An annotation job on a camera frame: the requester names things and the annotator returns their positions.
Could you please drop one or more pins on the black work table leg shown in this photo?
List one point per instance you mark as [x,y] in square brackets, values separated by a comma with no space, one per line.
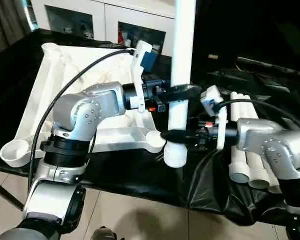
[7,192]

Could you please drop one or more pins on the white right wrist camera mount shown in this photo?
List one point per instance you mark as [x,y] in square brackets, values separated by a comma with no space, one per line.
[221,125]

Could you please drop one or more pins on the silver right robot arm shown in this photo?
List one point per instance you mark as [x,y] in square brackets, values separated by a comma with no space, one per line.
[265,140]

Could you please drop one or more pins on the grey curtain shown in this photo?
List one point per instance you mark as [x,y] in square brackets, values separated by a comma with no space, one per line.
[7,22]

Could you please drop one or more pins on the black table mat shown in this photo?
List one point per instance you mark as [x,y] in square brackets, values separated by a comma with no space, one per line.
[140,175]

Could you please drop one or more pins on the white plastic table top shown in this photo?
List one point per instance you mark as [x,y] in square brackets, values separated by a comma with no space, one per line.
[52,75]

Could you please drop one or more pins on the white plastic table leg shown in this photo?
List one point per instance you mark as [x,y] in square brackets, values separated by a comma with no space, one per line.
[183,50]
[252,113]
[234,112]
[243,112]

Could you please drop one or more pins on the long dark metal rod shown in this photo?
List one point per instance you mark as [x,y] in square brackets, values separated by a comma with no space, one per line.
[272,65]

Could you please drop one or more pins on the white cabinet with glass doors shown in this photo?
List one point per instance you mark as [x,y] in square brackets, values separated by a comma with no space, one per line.
[110,15]

